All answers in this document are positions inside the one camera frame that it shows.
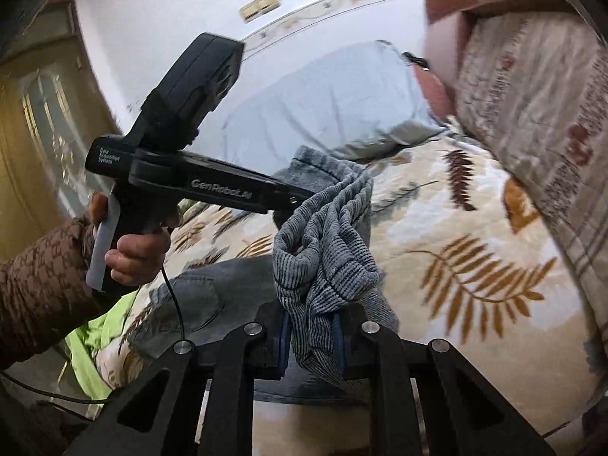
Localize white headboard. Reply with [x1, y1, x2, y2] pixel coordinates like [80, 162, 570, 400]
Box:
[237, 0, 431, 58]

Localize wall switch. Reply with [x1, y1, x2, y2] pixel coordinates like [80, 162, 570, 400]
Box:
[239, 0, 281, 22]

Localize lime green sheet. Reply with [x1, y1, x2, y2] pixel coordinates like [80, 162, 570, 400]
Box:
[64, 290, 139, 401]

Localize brown striped pillow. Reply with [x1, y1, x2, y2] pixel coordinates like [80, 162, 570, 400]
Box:
[449, 9, 608, 343]

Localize person's left hand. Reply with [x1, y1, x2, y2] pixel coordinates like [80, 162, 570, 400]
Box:
[87, 191, 184, 288]

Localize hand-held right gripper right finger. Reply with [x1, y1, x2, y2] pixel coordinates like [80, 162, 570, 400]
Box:
[331, 305, 557, 456]

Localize light blue pillow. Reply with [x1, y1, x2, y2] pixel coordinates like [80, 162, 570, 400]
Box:
[222, 40, 450, 165]

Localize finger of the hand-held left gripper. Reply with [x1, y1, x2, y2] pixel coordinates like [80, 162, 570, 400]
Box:
[272, 185, 318, 230]

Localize wooden glass door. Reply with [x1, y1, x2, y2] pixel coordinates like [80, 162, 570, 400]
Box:
[0, 0, 125, 263]

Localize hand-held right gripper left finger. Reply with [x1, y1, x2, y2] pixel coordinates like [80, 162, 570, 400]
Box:
[62, 303, 291, 456]

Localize leaf print blanket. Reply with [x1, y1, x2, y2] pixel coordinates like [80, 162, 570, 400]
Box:
[92, 119, 608, 438]

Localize grey denim pants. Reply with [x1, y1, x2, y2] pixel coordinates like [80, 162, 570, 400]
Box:
[126, 145, 401, 404]

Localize black cable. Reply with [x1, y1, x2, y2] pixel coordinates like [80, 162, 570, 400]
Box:
[0, 266, 187, 407]

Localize person's left forearm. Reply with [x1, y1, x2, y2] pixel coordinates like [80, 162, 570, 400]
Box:
[0, 216, 125, 372]

